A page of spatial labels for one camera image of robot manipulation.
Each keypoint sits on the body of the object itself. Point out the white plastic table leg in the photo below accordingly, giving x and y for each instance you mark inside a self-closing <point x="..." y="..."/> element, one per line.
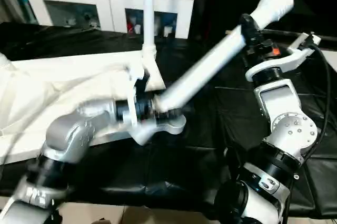
<point x="149" y="3"/>
<point x="210" y="66"/>
<point x="3" y="60"/>

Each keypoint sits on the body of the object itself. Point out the white plastic table top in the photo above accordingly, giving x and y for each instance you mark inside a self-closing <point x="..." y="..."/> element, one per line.
<point x="63" y="87"/>

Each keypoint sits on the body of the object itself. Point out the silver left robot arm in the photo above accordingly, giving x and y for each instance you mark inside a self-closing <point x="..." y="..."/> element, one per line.
<point x="68" y="140"/>

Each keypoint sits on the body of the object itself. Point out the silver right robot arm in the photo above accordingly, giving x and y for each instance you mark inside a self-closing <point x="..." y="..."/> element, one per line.
<point x="284" y="129"/>

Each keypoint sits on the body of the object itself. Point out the black work mat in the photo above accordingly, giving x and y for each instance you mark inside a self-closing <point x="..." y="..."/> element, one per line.
<point x="210" y="145"/>

